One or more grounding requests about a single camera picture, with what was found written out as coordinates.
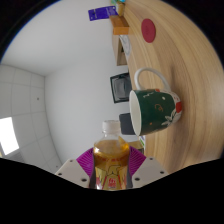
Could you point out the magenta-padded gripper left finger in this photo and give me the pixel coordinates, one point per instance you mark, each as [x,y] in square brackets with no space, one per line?
[71,171]

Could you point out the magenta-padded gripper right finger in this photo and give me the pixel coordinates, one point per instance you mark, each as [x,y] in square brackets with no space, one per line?
[150,170]

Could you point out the orange-label tea bottle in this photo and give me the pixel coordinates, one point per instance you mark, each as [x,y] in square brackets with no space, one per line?
[111,156]

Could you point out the white and green pamphlet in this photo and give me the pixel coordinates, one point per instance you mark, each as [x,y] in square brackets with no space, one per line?
[142,140]

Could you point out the green and white mug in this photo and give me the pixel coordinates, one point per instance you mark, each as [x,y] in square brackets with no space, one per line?
[155,111]

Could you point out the large square ceiling light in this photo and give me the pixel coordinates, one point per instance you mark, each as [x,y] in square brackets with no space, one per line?
[8,135]

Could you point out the black mesh office chair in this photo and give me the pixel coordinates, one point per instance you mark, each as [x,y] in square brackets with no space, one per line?
[120,87]

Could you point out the white paper sheet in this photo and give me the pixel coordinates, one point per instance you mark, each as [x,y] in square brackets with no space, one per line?
[126,45]

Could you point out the flat round red coaster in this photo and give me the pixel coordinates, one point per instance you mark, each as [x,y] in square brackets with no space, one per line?
[148,30]

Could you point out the tan wooden box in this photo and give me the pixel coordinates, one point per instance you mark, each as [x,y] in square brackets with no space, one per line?
[120,26]

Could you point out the purple standing pouch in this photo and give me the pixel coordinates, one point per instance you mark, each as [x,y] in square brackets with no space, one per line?
[101,13]

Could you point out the small tan labelled box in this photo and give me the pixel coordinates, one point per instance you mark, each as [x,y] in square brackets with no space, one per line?
[120,9]

